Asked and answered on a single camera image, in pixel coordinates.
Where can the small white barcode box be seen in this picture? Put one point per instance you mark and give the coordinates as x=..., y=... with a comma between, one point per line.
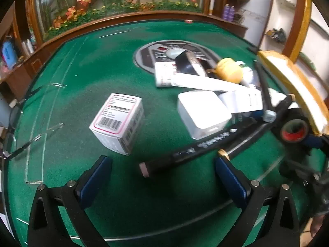
x=115, y=118

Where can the green flat item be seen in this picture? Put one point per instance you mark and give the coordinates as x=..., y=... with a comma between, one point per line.
x=307, y=61

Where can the black marker pen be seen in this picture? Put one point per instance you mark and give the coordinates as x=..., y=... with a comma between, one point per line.
x=195, y=146

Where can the purple spray can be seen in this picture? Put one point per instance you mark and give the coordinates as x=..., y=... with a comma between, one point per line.
x=232, y=12
x=226, y=11

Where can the thin black stick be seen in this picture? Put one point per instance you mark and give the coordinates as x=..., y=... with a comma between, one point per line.
x=257, y=133

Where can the white marker pen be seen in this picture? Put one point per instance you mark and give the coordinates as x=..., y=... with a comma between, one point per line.
x=205, y=82

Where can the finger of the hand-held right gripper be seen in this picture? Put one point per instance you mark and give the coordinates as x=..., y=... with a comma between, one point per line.
x=263, y=90
x=314, y=141

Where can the black tape roll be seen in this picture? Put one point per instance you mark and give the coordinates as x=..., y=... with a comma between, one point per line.
x=294, y=131

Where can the white bottle green label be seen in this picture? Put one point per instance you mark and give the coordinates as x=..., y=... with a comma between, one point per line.
x=248, y=74

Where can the glass flower display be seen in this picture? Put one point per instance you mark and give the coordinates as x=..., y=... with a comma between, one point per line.
x=115, y=0

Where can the blue plastic container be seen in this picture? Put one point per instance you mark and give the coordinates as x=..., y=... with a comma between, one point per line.
x=9, y=54

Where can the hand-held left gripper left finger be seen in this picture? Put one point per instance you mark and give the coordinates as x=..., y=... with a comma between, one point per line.
x=96, y=180

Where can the grey table control panel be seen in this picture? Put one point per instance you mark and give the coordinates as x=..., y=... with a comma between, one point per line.
x=149, y=56

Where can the black plastic part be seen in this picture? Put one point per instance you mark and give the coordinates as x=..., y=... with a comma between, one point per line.
x=186, y=63

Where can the white power adapter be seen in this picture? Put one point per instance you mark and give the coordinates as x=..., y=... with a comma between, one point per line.
x=200, y=113

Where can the white charger plug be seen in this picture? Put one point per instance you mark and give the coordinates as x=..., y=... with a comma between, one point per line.
x=244, y=99

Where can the yellow-taped white foam box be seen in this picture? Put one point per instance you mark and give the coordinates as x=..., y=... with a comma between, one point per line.
x=290, y=82

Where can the long white medicine box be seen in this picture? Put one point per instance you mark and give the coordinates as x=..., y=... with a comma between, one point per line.
x=163, y=69

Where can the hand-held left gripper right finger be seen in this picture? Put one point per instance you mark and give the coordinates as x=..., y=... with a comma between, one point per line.
x=230, y=180

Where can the yellow plastic cap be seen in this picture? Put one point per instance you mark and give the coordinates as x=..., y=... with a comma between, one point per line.
x=228, y=69

